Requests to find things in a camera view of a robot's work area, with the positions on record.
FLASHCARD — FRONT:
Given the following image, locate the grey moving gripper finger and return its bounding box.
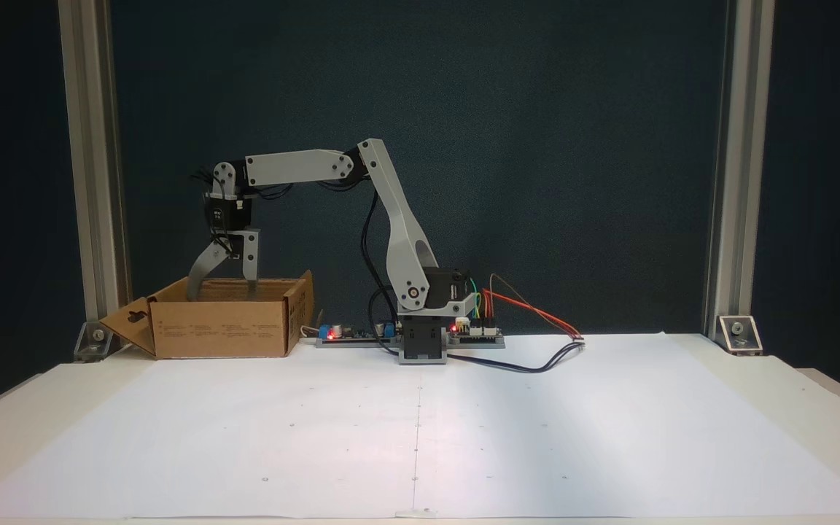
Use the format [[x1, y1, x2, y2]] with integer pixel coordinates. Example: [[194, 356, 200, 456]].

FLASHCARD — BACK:
[[187, 236, 238, 302]]

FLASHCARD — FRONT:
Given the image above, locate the open cardboard box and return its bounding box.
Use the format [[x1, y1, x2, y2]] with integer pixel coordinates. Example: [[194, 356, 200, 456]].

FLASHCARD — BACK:
[[99, 268, 315, 359]]

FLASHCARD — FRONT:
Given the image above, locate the circuit board with blue parts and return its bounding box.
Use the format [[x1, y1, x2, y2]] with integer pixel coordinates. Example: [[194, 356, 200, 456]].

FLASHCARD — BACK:
[[316, 314, 400, 349]]

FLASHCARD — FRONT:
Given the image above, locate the circuit board with white connector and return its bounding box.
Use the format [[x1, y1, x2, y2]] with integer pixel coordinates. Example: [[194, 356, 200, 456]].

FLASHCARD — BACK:
[[446, 316, 506, 349]]

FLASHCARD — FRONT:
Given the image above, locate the metal corner bracket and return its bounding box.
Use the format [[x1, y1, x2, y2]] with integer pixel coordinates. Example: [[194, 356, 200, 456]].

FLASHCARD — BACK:
[[74, 321, 113, 363], [717, 315, 763, 357]]

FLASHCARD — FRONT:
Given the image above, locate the aluminium frame post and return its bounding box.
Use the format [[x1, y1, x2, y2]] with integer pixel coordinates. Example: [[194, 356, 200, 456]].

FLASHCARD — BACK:
[[703, 0, 776, 340], [58, 0, 131, 343]]

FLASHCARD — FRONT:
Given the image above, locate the brown wire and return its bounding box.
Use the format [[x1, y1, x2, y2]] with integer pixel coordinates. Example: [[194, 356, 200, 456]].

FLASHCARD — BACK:
[[490, 273, 537, 311]]

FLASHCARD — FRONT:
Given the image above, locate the orange red wire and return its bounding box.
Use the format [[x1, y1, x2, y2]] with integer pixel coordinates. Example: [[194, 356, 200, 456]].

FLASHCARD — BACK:
[[482, 288, 583, 341]]

